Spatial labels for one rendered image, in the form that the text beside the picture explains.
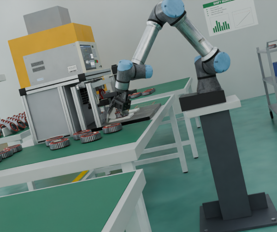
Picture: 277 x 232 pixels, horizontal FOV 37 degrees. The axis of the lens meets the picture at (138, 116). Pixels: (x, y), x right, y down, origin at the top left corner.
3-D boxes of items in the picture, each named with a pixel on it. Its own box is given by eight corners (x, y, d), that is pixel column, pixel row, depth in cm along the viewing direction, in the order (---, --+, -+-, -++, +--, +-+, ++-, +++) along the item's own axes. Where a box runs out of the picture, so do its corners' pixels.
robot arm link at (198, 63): (209, 75, 262) (205, 54, 261) (221, 73, 249) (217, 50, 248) (193, 78, 257) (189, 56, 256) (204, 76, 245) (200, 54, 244)
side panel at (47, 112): (76, 135, 258) (63, 85, 254) (74, 136, 255) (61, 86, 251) (36, 144, 263) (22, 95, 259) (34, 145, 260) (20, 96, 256)
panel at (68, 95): (102, 115, 320) (92, 78, 316) (76, 132, 255) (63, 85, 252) (101, 116, 320) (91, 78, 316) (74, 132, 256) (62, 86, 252)
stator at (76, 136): (70, 140, 240) (68, 134, 240) (85, 135, 247) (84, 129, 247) (80, 140, 232) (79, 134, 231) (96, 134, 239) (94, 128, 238)
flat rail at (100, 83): (113, 81, 312) (112, 77, 312) (91, 88, 251) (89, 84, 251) (111, 81, 312) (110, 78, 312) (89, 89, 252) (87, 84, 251)
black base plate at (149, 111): (161, 105, 310) (160, 102, 310) (150, 119, 248) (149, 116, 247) (103, 118, 319) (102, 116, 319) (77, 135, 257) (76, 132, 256)
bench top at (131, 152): (175, 98, 386) (174, 93, 385) (137, 160, 171) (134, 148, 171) (75, 121, 405) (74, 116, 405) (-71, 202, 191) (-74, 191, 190)
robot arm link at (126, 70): (136, 64, 215) (120, 63, 211) (133, 83, 219) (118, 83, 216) (131, 58, 221) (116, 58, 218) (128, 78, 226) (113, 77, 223)
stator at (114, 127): (126, 128, 236) (125, 121, 235) (113, 133, 228) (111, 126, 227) (113, 129, 243) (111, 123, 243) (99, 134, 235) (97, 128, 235)
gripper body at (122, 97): (120, 113, 223) (124, 92, 217) (109, 107, 227) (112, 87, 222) (130, 109, 228) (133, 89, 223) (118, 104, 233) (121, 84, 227)
